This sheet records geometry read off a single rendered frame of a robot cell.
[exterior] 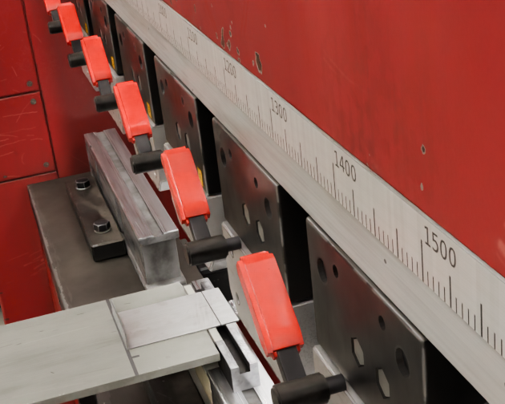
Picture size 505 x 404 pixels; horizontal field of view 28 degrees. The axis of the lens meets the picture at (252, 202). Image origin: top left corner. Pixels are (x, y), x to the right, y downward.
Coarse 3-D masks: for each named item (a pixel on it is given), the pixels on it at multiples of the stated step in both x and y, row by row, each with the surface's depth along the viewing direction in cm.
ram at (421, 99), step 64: (192, 0) 74; (256, 0) 58; (320, 0) 48; (384, 0) 41; (448, 0) 36; (192, 64) 78; (256, 64) 61; (320, 64) 50; (384, 64) 42; (448, 64) 37; (256, 128) 64; (320, 128) 53; (384, 128) 44; (448, 128) 38; (320, 192) 55; (448, 192) 39; (384, 256) 47; (448, 320) 42
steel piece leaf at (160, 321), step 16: (112, 304) 116; (160, 304) 119; (176, 304) 119; (192, 304) 118; (128, 320) 116; (144, 320) 116; (160, 320) 116; (176, 320) 115; (192, 320) 115; (208, 320) 115; (128, 336) 113; (144, 336) 113; (160, 336) 112; (176, 336) 112
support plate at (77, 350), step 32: (160, 288) 123; (32, 320) 119; (64, 320) 118; (96, 320) 118; (0, 352) 113; (32, 352) 113; (64, 352) 112; (96, 352) 111; (160, 352) 110; (192, 352) 109; (0, 384) 107; (32, 384) 107; (64, 384) 106; (96, 384) 105; (128, 384) 106
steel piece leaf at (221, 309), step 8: (216, 288) 121; (208, 296) 120; (216, 296) 119; (208, 304) 118; (216, 304) 118; (224, 304) 117; (216, 312) 116; (224, 312) 116; (232, 312) 116; (224, 320) 114; (232, 320) 114
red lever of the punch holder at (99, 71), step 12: (96, 36) 112; (84, 48) 111; (96, 48) 111; (96, 60) 110; (96, 72) 110; (108, 72) 110; (96, 84) 110; (108, 84) 110; (96, 96) 109; (108, 96) 108; (96, 108) 108; (108, 108) 109
